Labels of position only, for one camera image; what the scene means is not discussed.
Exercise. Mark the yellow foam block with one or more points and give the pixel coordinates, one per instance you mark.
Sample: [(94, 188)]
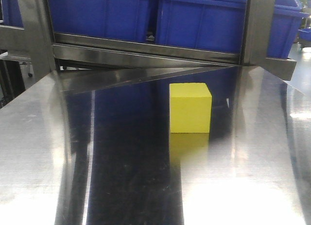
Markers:
[(190, 108)]

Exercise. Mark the blue plastic bin left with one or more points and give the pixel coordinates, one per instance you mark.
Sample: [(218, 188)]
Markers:
[(115, 19)]

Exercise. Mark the blue plastic bin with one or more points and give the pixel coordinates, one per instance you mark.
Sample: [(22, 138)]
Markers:
[(213, 25), (287, 18), (115, 19)]

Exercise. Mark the blue plastic bin middle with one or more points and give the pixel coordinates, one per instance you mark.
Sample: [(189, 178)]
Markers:
[(213, 25)]

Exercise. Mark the blue plastic bin right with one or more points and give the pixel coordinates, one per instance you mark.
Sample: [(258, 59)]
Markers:
[(287, 18)]

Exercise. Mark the small blue bin far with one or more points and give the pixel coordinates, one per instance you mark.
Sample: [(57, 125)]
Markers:
[(304, 37)]

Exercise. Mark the steel shelf rack frame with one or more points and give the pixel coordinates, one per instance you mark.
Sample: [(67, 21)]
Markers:
[(36, 42)]

